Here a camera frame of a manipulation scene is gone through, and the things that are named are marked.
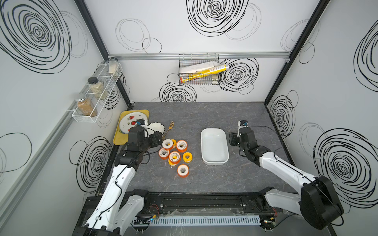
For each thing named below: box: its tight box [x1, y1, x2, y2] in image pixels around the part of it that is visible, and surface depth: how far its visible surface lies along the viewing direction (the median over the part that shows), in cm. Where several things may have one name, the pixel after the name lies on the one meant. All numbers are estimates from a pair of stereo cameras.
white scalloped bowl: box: [144, 121, 165, 138], surface depth 104 cm
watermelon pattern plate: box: [119, 111, 149, 134], surface depth 112 cm
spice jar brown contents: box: [75, 96, 98, 118], surface depth 65 cm
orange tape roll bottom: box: [177, 164, 190, 178], surface depth 86 cm
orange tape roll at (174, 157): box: [168, 150, 181, 165], surface depth 88 cm
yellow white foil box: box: [179, 60, 221, 74], surface depth 90 cm
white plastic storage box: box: [200, 127, 230, 166], surface depth 96 cm
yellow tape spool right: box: [182, 151, 193, 164], surface depth 91 cm
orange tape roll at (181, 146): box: [176, 140, 189, 153], surface depth 91 cm
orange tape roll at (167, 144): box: [161, 138, 174, 151], surface depth 93 cm
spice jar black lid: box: [87, 76, 108, 100], surface depth 72 cm
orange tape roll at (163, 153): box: [158, 147, 170, 160], surface depth 92 cm
